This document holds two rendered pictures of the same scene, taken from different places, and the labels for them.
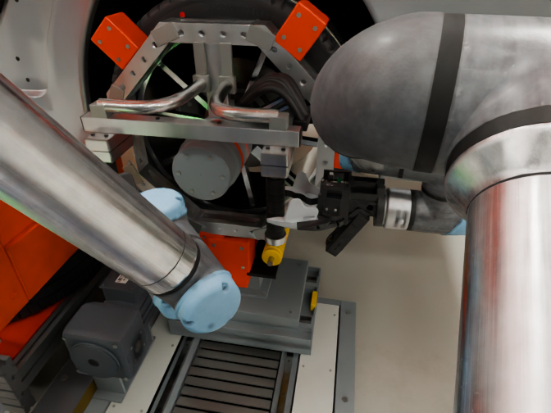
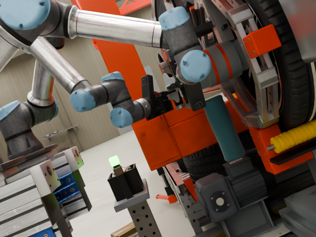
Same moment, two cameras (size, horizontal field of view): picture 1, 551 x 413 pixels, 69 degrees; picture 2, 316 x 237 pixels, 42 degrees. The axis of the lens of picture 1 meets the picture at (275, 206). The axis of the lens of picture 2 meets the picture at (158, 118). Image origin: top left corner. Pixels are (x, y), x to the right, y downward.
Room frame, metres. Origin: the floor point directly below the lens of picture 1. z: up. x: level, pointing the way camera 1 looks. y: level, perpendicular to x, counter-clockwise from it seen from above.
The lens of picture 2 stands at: (0.22, -1.30, 0.80)
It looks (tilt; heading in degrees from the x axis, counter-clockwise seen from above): 2 degrees down; 77
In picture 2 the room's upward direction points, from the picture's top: 23 degrees counter-clockwise
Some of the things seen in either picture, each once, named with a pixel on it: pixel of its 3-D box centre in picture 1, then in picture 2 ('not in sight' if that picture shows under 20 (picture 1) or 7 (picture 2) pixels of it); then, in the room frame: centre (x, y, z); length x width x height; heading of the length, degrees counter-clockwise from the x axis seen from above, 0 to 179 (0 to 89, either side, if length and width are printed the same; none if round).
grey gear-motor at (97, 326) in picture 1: (134, 319); (248, 197); (0.87, 0.45, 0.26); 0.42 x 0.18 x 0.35; 170
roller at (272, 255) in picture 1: (279, 233); (305, 131); (0.99, -0.01, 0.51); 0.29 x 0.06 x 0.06; 170
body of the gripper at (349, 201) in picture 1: (349, 201); (185, 71); (0.63, -0.14, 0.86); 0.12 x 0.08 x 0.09; 80
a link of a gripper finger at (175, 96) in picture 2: not in sight; (175, 95); (0.70, 0.29, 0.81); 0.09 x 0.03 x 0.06; 26
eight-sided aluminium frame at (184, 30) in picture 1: (224, 141); (233, 57); (0.91, 0.13, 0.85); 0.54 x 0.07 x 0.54; 80
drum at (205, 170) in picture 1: (215, 153); (216, 65); (0.84, 0.14, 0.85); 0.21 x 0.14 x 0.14; 170
